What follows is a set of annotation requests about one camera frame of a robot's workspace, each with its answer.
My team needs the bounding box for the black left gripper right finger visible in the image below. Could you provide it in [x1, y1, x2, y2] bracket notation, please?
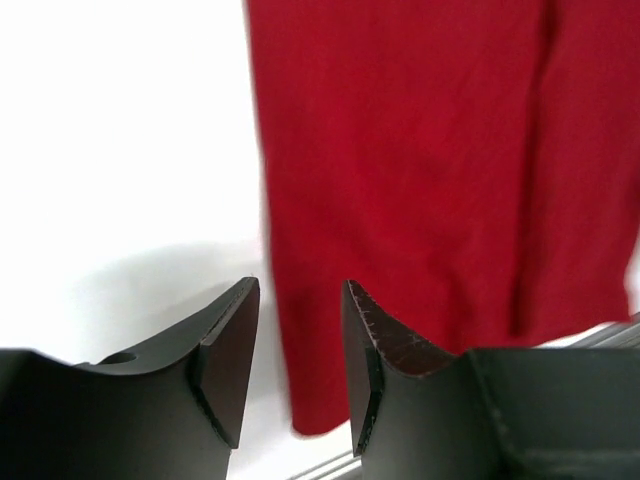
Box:
[341, 281, 639, 479]

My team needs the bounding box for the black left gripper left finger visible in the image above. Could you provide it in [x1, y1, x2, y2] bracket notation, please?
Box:
[1, 277, 260, 479]

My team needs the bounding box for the red t shirt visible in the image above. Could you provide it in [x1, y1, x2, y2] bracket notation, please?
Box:
[248, 1, 639, 436]

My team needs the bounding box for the aluminium table rail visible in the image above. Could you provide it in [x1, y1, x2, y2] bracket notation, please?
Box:
[291, 313, 639, 480]

